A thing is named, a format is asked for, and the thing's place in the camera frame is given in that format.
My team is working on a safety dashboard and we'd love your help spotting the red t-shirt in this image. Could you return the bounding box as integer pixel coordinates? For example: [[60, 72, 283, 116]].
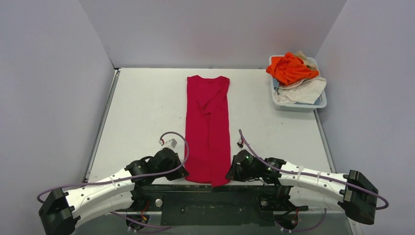
[[184, 75, 231, 187]]

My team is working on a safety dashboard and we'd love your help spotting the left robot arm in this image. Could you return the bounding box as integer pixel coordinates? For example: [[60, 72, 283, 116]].
[[39, 147, 189, 235]]

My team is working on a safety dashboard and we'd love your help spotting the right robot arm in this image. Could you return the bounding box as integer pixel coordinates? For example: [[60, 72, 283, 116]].
[[226, 149, 378, 225]]

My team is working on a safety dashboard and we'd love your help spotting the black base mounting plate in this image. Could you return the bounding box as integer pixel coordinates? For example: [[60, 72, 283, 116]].
[[122, 185, 296, 226]]

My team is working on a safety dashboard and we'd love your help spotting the light blue garment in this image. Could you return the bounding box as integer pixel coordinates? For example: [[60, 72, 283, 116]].
[[271, 78, 279, 91]]

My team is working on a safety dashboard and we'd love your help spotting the cream white t-shirt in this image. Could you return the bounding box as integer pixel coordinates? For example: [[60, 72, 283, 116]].
[[266, 51, 327, 105]]

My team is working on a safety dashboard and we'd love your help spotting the white plastic laundry basket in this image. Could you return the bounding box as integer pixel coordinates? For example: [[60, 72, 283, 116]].
[[270, 75, 327, 112]]

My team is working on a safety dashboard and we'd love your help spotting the orange t-shirt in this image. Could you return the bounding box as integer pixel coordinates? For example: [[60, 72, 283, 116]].
[[266, 52, 320, 86]]

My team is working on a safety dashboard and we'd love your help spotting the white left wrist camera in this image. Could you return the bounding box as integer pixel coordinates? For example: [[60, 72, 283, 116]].
[[159, 139, 177, 150]]

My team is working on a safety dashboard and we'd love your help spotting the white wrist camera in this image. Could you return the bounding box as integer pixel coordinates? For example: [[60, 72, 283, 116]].
[[237, 140, 244, 148], [159, 139, 177, 150]]

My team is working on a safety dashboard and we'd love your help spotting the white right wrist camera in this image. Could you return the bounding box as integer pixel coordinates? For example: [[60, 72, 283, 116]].
[[237, 140, 244, 148]]

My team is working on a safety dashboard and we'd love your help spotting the aluminium rail frame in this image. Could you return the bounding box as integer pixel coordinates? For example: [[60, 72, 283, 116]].
[[63, 189, 364, 235]]

